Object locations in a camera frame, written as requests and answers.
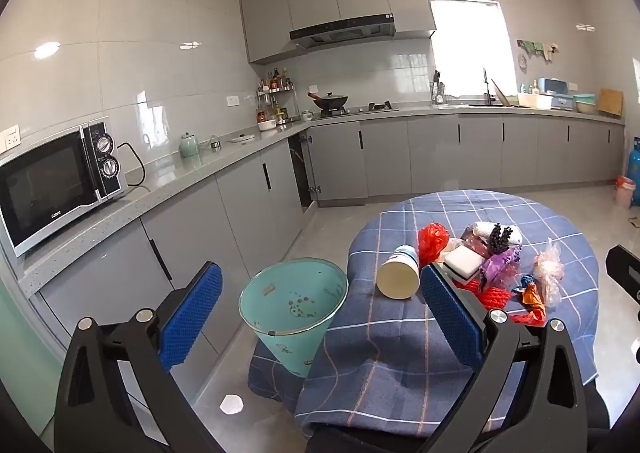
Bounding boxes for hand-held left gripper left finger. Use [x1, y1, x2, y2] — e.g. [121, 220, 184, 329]
[54, 260, 224, 453]

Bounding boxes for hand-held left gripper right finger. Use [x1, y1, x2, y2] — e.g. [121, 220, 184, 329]
[420, 263, 588, 453]

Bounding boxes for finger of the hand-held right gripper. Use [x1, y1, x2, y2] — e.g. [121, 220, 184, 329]
[605, 245, 640, 306]

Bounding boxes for red foam net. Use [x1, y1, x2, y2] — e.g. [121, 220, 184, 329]
[452, 278, 513, 311]

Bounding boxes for purple plastic wrapper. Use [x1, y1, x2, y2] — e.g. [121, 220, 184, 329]
[480, 248, 521, 291]

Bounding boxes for red plastic wrapper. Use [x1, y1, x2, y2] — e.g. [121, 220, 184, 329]
[507, 305, 548, 327]

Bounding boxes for clear pink plastic bag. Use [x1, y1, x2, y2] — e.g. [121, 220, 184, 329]
[532, 238, 566, 306]

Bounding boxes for blue and orange wrapper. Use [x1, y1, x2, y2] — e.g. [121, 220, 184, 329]
[511, 274, 543, 306]

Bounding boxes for red plastic bag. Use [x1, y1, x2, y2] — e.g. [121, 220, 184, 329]
[418, 223, 450, 268]

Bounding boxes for black foam net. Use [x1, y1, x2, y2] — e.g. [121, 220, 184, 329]
[487, 223, 514, 254]

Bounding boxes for white paper towel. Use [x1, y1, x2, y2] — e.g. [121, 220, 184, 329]
[472, 221, 523, 249]

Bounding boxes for teal cartoon print trash bin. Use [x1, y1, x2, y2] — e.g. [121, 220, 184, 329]
[238, 258, 349, 378]

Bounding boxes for blue plaid tablecloth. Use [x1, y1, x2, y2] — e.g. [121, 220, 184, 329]
[248, 189, 601, 439]

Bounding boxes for white sponge block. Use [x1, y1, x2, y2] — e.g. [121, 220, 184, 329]
[442, 239, 485, 282]

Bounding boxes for white paper cup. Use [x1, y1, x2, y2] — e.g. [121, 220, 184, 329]
[376, 245, 420, 300]

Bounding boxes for small white bin red liner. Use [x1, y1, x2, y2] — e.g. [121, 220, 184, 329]
[614, 175, 637, 208]

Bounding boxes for blue gas cylinder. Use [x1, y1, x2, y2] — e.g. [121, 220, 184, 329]
[631, 135, 640, 207]

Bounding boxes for grey kitchen base cabinets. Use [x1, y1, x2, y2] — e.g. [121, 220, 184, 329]
[22, 110, 628, 349]

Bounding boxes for green ceramic teapot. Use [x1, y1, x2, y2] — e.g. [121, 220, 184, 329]
[179, 131, 201, 158]

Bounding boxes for wooden cutting board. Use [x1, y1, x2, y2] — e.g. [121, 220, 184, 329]
[598, 89, 624, 118]

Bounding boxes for blue storage box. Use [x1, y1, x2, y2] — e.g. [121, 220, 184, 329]
[537, 78, 578, 111]

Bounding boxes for silver and black microwave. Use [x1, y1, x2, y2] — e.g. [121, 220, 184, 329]
[0, 116, 130, 259]

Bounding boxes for white plastic basin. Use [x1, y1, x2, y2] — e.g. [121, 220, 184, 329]
[517, 93, 553, 110]

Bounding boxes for gas stove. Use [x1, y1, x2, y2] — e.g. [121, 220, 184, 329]
[312, 103, 400, 118]

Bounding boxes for leaning cutting board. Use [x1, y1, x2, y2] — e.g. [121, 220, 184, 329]
[490, 79, 511, 108]

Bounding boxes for metal utensil holder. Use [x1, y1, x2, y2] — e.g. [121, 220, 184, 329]
[431, 70, 448, 106]

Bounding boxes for metal spice rack with bottles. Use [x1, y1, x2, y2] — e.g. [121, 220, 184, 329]
[256, 68, 296, 126]

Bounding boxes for hanging dish cloths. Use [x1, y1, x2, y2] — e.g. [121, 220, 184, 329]
[516, 39, 561, 64]

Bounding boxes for black wok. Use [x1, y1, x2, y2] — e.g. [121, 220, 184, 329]
[307, 91, 349, 111]

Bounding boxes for bright window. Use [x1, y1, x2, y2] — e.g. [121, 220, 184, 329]
[429, 0, 518, 96]

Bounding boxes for black range hood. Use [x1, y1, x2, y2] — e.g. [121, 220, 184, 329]
[289, 13, 397, 50]

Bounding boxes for black power cable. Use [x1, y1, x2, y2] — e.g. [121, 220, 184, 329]
[116, 142, 151, 194]

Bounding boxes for white wall socket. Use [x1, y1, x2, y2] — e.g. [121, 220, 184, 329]
[0, 124, 21, 154]

